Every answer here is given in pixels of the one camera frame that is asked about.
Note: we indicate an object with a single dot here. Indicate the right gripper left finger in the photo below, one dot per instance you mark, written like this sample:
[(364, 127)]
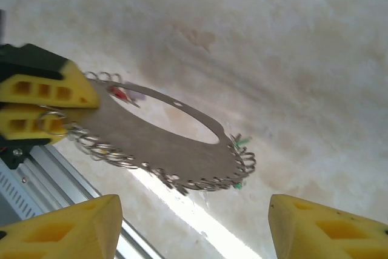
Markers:
[(60, 231)]

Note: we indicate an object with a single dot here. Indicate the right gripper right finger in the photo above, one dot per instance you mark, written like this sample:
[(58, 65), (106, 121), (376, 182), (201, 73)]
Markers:
[(327, 234)]

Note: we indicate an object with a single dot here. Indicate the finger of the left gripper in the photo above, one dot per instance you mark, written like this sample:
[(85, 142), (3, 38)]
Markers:
[(69, 89), (27, 122)]

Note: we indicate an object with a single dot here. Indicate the key with red tag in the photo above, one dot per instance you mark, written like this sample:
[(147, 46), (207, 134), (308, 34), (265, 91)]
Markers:
[(119, 92)]

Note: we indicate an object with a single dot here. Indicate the ringed key with blue tag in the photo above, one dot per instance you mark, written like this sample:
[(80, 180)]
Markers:
[(138, 94)]

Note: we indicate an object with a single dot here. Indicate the key with green tag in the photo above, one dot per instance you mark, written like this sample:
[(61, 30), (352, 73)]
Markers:
[(241, 142)]

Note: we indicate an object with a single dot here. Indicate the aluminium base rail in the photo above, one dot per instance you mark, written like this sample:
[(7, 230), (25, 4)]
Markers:
[(69, 177)]

